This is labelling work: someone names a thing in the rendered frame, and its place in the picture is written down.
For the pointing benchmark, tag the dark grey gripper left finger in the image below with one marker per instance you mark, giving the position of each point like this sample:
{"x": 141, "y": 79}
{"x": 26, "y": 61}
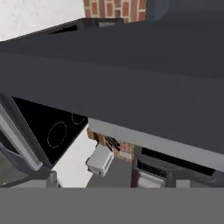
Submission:
{"x": 51, "y": 179}

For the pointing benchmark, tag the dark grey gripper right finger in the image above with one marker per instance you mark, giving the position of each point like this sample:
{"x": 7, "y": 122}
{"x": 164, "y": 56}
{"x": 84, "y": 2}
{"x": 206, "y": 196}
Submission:
{"x": 182, "y": 183}

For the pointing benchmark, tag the dark grey microwave oven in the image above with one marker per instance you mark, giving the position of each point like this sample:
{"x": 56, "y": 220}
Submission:
{"x": 157, "y": 166}

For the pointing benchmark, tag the black glass hob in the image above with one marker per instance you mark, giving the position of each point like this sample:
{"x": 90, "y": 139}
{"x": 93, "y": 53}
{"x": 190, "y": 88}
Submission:
{"x": 49, "y": 128}

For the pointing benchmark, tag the dark grey range hood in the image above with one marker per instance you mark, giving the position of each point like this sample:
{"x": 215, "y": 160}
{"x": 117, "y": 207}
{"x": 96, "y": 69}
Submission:
{"x": 122, "y": 75}

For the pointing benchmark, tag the knife rail with black knives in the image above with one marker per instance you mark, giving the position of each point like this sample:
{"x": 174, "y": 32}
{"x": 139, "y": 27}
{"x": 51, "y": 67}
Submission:
{"x": 112, "y": 143}

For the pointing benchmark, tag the grey wall cabinet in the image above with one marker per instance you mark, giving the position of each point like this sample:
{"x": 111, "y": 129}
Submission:
{"x": 186, "y": 8}

